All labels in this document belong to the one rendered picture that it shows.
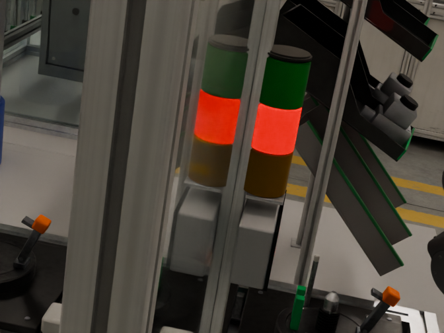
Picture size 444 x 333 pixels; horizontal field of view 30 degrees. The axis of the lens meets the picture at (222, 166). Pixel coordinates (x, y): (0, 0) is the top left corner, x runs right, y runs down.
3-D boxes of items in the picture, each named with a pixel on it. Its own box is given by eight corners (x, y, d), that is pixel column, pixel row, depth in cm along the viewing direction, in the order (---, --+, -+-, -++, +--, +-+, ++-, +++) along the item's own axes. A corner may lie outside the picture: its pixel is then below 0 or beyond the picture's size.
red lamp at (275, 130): (295, 143, 91) (303, 100, 89) (292, 158, 86) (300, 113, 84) (250, 134, 91) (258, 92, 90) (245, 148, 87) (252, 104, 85)
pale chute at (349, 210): (390, 245, 147) (412, 234, 145) (380, 277, 135) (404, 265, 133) (304, 113, 145) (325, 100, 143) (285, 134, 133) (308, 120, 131)
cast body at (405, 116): (399, 138, 137) (426, 106, 133) (400, 148, 133) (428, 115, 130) (357, 110, 136) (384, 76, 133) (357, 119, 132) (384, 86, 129)
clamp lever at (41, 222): (30, 259, 121) (52, 220, 119) (25, 265, 119) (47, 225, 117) (8, 246, 121) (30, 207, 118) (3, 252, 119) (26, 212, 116)
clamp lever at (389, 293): (369, 330, 117) (400, 292, 115) (369, 338, 116) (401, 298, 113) (347, 318, 117) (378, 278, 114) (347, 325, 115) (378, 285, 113)
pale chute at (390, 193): (386, 212, 161) (407, 201, 159) (377, 238, 149) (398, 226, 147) (308, 91, 158) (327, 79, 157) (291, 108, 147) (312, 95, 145)
